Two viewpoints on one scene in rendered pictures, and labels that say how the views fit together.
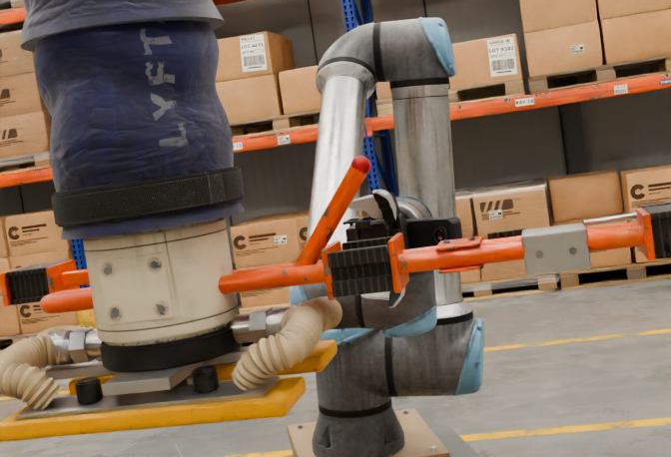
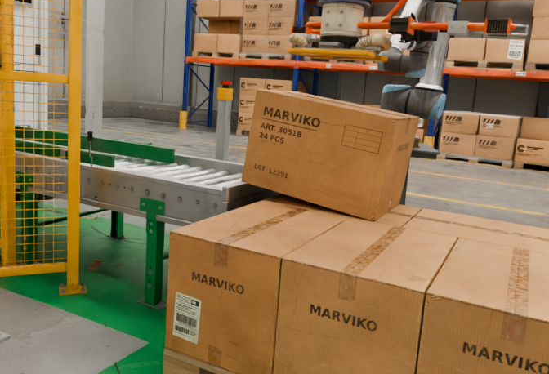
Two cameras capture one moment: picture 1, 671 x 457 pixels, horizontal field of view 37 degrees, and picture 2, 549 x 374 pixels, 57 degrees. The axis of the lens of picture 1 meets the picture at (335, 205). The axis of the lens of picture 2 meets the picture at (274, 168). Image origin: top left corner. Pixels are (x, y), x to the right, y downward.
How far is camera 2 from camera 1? 1.03 m
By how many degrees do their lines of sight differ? 16
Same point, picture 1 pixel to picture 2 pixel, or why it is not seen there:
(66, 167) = not seen: outside the picture
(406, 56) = not seen: outside the picture
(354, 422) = not seen: hidden behind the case
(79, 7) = not seen: outside the picture
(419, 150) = not seen: hidden behind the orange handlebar
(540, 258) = (452, 28)
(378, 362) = (403, 100)
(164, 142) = not seen: outside the picture
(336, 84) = not seen: outside the picture
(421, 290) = (421, 61)
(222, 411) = (350, 51)
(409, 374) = (413, 106)
